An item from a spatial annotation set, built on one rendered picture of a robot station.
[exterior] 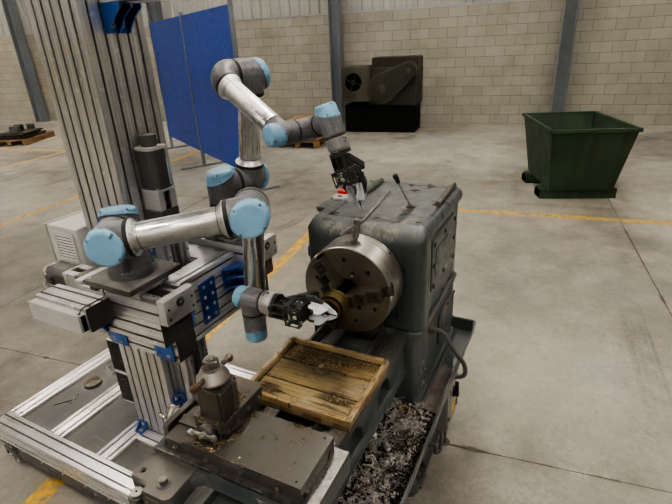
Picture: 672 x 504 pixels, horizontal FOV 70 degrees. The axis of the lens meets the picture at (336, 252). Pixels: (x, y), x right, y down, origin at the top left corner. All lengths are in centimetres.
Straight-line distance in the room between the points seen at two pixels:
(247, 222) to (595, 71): 1054
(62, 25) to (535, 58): 1031
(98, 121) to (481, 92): 1020
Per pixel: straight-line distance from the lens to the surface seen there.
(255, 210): 140
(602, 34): 1154
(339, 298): 148
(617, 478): 267
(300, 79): 1246
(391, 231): 164
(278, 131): 156
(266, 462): 120
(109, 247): 150
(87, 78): 183
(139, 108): 190
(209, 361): 117
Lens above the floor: 184
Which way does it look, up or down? 24 degrees down
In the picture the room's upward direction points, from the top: 3 degrees counter-clockwise
